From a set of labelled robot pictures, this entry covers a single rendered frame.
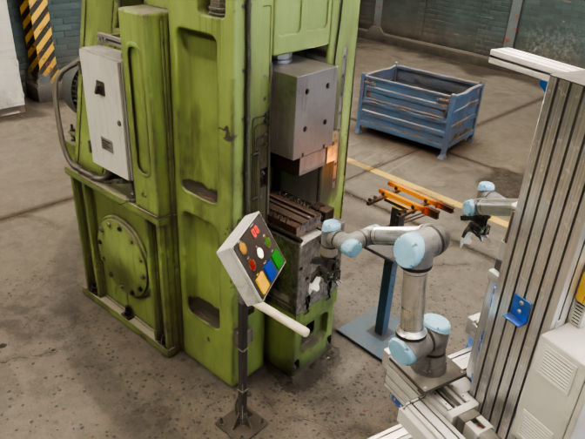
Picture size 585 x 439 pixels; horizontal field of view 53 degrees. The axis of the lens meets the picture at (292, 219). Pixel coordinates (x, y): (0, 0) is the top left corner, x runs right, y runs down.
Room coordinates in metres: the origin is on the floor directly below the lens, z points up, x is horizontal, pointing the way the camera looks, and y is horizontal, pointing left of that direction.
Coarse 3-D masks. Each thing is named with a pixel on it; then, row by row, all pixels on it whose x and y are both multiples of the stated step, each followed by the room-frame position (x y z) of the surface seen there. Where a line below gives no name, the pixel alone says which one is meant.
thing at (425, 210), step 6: (390, 192) 3.06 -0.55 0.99; (396, 198) 3.01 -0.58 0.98; (402, 198) 3.00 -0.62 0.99; (408, 204) 2.95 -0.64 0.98; (414, 204) 2.93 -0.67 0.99; (420, 210) 2.89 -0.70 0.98; (426, 210) 2.88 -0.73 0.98; (432, 210) 2.85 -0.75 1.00; (438, 210) 2.85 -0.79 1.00; (432, 216) 2.85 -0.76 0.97; (438, 216) 2.83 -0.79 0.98
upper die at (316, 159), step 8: (272, 152) 2.74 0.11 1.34; (320, 152) 2.74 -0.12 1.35; (272, 160) 2.73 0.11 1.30; (280, 160) 2.70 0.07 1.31; (288, 160) 2.67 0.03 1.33; (296, 160) 2.64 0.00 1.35; (304, 160) 2.65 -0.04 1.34; (312, 160) 2.69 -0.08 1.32; (320, 160) 2.75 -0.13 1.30; (280, 168) 2.70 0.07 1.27; (288, 168) 2.67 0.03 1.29; (296, 168) 2.63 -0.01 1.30; (304, 168) 2.65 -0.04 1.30; (312, 168) 2.70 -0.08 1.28
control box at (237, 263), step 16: (240, 224) 2.30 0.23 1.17; (256, 224) 2.29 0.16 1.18; (240, 240) 2.13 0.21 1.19; (256, 240) 2.22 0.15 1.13; (272, 240) 2.34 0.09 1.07; (224, 256) 2.06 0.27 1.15; (240, 256) 2.06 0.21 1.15; (256, 256) 2.16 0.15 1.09; (240, 272) 2.04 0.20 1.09; (256, 272) 2.09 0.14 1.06; (240, 288) 2.04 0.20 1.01; (256, 288) 2.03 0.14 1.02
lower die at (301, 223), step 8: (272, 192) 2.99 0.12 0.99; (272, 200) 2.87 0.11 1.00; (288, 200) 2.90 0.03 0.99; (272, 208) 2.80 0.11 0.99; (280, 208) 2.81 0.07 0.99; (288, 208) 2.79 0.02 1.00; (304, 208) 2.82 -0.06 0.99; (288, 216) 2.72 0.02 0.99; (296, 216) 2.73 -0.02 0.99; (304, 216) 2.72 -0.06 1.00; (320, 216) 2.77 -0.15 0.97; (280, 224) 2.69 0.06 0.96; (288, 224) 2.66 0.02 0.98; (296, 224) 2.66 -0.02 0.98; (304, 224) 2.67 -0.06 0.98; (312, 224) 2.72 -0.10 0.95; (296, 232) 2.62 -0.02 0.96; (304, 232) 2.67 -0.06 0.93
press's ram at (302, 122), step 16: (288, 64) 2.79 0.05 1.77; (304, 64) 2.80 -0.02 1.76; (320, 64) 2.82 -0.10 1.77; (272, 80) 2.68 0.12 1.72; (288, 80) 2.61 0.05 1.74; (304, 80) 2.62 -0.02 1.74; (320, 80) 2.71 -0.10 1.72; (336, 80) 2.80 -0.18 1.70; (272, 96) 2.67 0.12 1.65; (288, 96) 2.61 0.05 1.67; (304, 96) 2.63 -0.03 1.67; (320, 96) 2.72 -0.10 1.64; (272, 112) 2.67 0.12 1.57; (288, 112) 2.61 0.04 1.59; (304, 112) 2.63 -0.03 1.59; (320, 112) 2.72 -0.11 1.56; (272, 128) 2.67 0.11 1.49; (288, 128) 2.61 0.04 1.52; (304, 128) 2.64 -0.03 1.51; (320, 128) 2.73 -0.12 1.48; (272, 144) 2.67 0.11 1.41; (288, 144) 2.60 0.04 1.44; (304, 144) 2.64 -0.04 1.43; (320, 144) 2.74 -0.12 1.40
